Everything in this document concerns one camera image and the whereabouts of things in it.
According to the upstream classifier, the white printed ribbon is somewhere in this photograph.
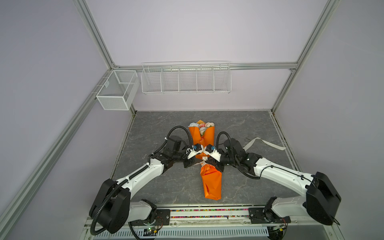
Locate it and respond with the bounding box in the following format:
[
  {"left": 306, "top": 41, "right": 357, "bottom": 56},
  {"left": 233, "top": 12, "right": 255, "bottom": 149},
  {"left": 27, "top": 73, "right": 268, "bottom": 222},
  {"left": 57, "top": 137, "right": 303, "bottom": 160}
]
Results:
[{"left": 215, "top": 137, "right": 286, "bottom": 173}]

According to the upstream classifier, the orange wrapping paper sheet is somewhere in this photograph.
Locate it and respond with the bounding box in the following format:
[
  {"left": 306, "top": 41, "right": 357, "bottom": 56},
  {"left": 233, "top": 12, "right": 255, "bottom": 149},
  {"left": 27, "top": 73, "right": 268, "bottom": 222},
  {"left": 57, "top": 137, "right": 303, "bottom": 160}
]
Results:
[{"left": 188, "top": 120, "right": 222, "bottom": 201}]

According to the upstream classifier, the cream fake rose stem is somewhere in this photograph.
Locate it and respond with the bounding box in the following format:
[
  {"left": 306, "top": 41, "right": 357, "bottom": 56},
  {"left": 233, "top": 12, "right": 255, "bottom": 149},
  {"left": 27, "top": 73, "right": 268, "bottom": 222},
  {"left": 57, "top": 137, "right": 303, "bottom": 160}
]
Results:
[{"left": 205, "top": 123, "right": 215, "bottom": 128}]

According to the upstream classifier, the white fake rose stem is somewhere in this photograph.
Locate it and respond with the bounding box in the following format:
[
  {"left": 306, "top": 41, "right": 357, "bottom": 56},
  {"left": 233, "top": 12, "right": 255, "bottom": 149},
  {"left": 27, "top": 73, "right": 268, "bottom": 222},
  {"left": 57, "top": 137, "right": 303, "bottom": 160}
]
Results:
[{"left": 189, "top": 123, "right": 200, "bottom": 128}]

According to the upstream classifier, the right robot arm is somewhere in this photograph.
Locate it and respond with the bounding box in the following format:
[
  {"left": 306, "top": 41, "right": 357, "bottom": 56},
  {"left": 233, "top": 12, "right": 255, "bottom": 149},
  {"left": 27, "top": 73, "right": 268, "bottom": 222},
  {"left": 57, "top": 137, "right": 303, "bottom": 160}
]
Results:
[{"left": 204, "top": 138, "right": 342, "bottom": 226}]

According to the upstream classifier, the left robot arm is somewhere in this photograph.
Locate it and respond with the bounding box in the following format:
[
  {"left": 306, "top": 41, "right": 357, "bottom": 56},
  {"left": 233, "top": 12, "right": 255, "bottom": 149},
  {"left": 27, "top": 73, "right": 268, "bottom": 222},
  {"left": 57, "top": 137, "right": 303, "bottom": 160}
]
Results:
[{"left": 89, "top": 126, "right": 204, "bottom": 236}]

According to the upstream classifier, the small white mesh basket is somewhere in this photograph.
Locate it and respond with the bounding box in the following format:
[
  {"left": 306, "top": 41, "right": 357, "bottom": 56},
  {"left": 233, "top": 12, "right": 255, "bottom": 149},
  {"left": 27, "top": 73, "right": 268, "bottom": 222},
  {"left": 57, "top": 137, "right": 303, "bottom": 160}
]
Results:
[{"left": 96, "top": 70, "right": 140, "bottom": 111}]

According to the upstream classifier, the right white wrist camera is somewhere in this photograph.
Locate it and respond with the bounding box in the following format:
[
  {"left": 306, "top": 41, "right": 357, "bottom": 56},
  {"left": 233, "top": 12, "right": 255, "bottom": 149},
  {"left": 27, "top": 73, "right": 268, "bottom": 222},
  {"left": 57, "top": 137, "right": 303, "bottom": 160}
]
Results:
[{"left": 203, "top": 145, "right": 221, "bottom": 162}]

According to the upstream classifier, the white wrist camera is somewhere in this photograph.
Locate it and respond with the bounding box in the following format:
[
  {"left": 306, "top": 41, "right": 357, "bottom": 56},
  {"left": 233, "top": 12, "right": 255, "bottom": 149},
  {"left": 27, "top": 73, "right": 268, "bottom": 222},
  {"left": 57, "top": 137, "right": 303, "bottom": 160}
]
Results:
[
  {"left": 203, "top": 145, "right": 221, "bottom": 162},
  {"left": 187, "top": 144, "right": 204, "bottom": 160}
]

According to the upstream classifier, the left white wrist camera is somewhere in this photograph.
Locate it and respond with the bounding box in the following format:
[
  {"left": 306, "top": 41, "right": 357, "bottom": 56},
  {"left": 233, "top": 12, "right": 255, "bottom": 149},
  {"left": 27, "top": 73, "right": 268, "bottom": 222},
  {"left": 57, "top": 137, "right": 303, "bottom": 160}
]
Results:
[{"left": 187, "top": 144, "right": 204, "bottom": 160}]

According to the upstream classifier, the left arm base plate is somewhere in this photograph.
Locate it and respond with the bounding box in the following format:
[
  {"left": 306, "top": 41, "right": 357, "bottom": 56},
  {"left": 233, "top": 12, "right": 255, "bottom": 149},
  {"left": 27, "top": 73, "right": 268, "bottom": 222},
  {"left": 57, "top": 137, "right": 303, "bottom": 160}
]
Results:
[{"left": 131, "top": 209, "right": 171, "bottom": 226}]

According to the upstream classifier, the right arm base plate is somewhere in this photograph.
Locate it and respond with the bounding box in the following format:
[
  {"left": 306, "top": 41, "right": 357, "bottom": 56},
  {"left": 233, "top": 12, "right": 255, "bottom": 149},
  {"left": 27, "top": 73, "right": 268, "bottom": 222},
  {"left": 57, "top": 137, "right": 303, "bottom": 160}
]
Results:
[{"left": 249, "top": 207, "right": 291, "bottom": 224}]

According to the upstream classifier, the aluminium front rail frame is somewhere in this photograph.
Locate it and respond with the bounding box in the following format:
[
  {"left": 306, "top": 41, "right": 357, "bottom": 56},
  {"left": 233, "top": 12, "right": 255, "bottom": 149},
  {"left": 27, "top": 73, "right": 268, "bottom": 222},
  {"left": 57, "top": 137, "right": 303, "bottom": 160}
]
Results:
[{"left": 80, "top": 205, "right": 344, "bottom": 240}]

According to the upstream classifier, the long white wire basket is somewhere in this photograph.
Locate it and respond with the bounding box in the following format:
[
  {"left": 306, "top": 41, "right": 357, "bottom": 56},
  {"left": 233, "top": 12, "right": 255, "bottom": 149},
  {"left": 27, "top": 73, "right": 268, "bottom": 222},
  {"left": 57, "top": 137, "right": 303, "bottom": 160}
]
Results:
[{"left": 141, "top": 61, "right": 232, "bottom": 94}]

